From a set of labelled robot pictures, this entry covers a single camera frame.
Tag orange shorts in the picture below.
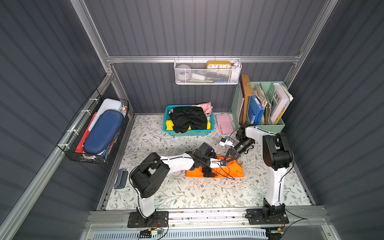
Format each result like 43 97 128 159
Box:
186 155 244 180

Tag black shorts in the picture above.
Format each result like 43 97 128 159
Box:
169 106 208 134

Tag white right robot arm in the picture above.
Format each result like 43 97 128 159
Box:
219 126 294 221

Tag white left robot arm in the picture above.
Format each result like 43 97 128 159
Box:
129 143 227 219

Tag roll of tape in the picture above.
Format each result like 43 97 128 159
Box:
175 64 192 83

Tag pink plastic case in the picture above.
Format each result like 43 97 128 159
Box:
216 114 234 135

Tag blue binder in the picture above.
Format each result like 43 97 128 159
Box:
248 95 264 125

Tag mint green file organizer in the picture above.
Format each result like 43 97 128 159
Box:
230 82 286 133

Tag teal plastic basket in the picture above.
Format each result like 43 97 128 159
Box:
164 105 215 137

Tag yellow folded cloth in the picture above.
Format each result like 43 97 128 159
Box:
166 120 212 131

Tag pink patterned folded cloth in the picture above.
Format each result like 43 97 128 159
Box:
192 102 213 117

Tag white yellow book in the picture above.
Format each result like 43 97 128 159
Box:
270 83 294 125

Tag grey blue stapler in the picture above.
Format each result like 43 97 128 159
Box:
114 169 129 190

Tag yellow clock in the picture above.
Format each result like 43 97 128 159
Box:
207 61 232 69

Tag navy blue oval case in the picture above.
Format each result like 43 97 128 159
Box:
83 110 124 155

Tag white flat box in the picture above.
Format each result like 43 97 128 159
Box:
88 99 122 132

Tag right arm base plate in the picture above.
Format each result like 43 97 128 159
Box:
245 209 290 225

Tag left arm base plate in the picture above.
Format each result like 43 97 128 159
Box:
127 211 169 229

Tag white wire wall basket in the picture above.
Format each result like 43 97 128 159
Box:
174 58 243 85

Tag black wire side basket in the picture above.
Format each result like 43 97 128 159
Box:
57 90 130 165

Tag aluminium front rail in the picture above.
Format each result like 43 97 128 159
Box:
80 206 341 240

